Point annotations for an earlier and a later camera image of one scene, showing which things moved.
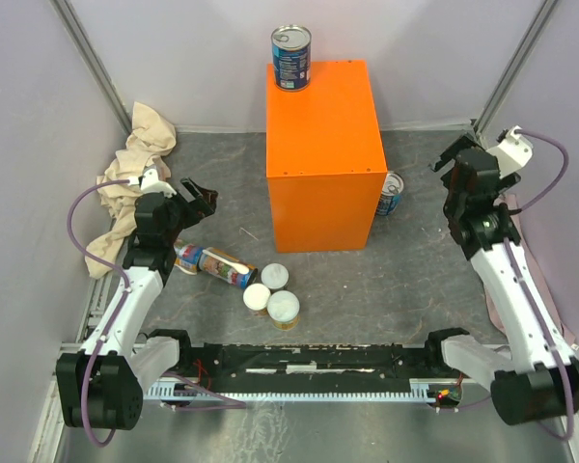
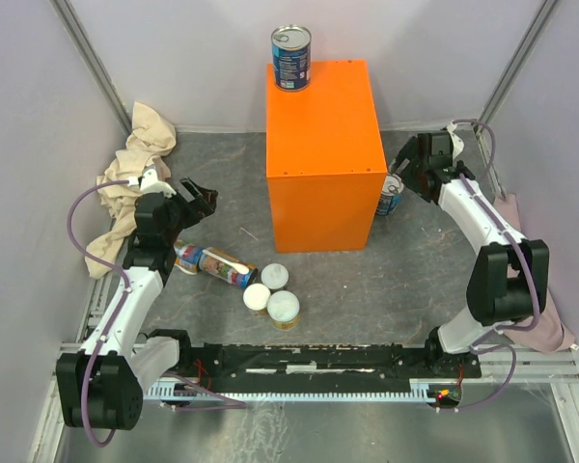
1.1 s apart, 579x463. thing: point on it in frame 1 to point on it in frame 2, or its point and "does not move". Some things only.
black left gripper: (203, 204) does not move
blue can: (391, 194) does not move
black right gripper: (463, 141) to (408, 152)
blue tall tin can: (291, 57) does not move
